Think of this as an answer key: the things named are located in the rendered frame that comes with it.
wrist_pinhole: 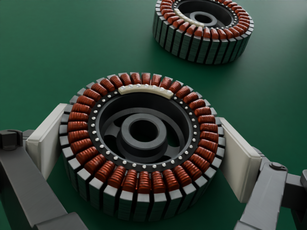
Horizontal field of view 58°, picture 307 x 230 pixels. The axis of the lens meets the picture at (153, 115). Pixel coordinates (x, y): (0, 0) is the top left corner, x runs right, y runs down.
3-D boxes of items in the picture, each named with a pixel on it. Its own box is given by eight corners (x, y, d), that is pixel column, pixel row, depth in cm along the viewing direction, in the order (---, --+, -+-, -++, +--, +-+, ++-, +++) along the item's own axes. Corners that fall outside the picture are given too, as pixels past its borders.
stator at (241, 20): (192, 7, 39) (198, -20, 36) (260, 46, 34) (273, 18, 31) (132, 30, 33) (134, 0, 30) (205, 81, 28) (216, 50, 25)
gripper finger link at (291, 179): (274, 185, 14) (331, 190, 14) (238, 144, 18) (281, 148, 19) (267, 211, 14) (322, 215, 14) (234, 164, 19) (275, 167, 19)
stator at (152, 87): (223, 228, 18) (244, 203, 15) (46, 220, 17) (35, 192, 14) (202, 106, 26) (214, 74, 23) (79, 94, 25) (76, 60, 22)
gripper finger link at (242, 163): (250, 156, 15) (263, 157, 15) (215, 116, 22) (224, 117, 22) (239, 203, 16) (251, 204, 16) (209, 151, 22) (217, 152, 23)
